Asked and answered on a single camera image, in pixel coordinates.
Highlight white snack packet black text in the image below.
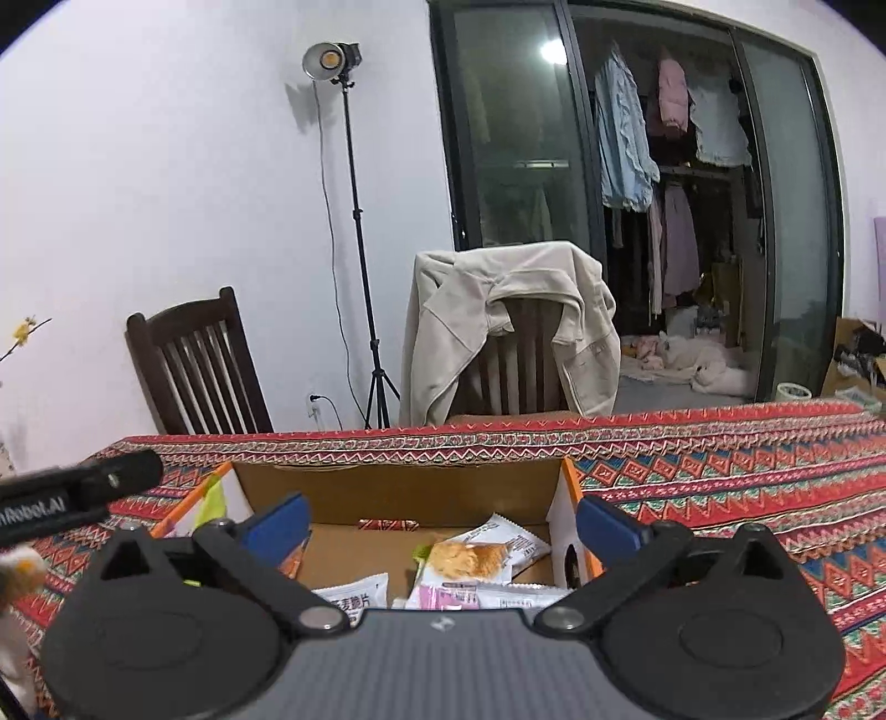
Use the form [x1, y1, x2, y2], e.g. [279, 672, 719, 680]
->
[311, 573, 390, 612]

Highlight brown cardboard box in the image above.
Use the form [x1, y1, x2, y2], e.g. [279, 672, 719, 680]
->
[822, 317, 886, 409]

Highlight white hanging garment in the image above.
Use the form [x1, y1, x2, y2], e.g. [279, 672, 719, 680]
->
[688, 83, 753, 168]

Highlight lavender hanging garment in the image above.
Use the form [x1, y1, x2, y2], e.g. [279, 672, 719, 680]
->
[647, 180, 702, 312]

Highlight black cable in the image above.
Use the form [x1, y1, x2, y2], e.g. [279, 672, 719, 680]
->
[311, 81, 343, 428]

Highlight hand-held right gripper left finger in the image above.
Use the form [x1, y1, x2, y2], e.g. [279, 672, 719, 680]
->
[86, 493, 351, 636]

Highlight pink hanging jacket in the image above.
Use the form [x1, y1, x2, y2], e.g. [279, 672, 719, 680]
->
[647, 48, 692, 140]

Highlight white snack packet cracker picture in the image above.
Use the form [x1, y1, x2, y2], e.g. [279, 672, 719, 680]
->
[414, 513, 553, 584]

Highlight white cloth pile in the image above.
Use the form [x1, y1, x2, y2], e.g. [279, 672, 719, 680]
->
[619, 331, 755, 397]

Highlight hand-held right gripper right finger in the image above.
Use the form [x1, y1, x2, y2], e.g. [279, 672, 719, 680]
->
[536, 495, 808, 636]

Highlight orange cardboard box pumpkin print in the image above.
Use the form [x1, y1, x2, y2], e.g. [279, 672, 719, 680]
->
[148, 455, 605, 614]

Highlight light blue hanging shirt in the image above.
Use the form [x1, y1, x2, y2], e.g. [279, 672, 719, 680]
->
[594, 42, 662, 213]

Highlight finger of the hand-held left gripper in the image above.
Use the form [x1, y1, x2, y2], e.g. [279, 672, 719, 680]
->
[68, 449, 165, 512]

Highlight green white snack packet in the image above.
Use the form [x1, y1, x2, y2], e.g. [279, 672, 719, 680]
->
[197, 477, 229, 531]

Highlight dark wooden chair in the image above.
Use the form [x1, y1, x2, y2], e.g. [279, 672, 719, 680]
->
[126, 287, 274, 437]
[446, 297, 589, 425]

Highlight white snack packet pink print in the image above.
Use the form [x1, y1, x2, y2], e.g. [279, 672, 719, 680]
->
[405, 580, 577, 613]

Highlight black studio light stand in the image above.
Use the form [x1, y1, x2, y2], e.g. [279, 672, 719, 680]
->
[302, 42, 403, 430]

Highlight beige jacket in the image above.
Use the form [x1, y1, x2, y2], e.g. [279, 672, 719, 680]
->
[400, 241, 621, 426]

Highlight yellow flower branches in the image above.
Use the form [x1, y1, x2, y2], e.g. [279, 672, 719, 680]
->
[0, 317, 54, 364]

